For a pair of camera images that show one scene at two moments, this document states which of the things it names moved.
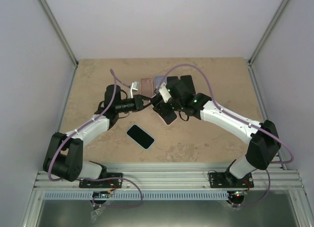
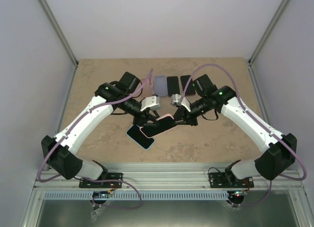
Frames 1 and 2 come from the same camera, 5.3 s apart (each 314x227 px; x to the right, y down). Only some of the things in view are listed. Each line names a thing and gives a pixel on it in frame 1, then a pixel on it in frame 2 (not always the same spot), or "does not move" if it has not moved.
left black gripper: x=139 y=103 → x=143 y=118
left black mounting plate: x=113 y=183 does not move
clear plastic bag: x=95 y=213 does not move
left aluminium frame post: x=57 y=29 does not move
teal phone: x=172 y=80 does not move
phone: x=188 y=82 does not move
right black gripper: x=161 y=108 → x=184 y=114
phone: x=168 y=116 → x=162 y=125
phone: x=141 y=136 does not move
